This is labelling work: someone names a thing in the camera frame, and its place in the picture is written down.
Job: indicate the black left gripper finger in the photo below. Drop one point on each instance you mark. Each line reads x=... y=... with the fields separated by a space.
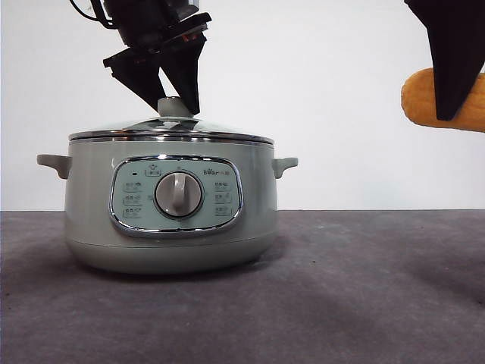
x=187 y=68
x=138 y=72

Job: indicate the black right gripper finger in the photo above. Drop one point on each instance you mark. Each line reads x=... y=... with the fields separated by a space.
x=454 y=57

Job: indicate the glass lid with green knob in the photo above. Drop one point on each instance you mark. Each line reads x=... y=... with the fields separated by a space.
x=172 y=108

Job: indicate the yellow corn cob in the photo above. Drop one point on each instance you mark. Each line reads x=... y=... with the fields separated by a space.
x=417 y=98

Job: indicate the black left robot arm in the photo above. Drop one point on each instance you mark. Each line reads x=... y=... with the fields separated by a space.
x=144 y=13

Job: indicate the pale green electric pot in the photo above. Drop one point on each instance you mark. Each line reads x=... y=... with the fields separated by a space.
x=94 y=197

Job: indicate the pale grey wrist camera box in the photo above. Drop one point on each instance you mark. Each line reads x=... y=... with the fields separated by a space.
x=193 y=3

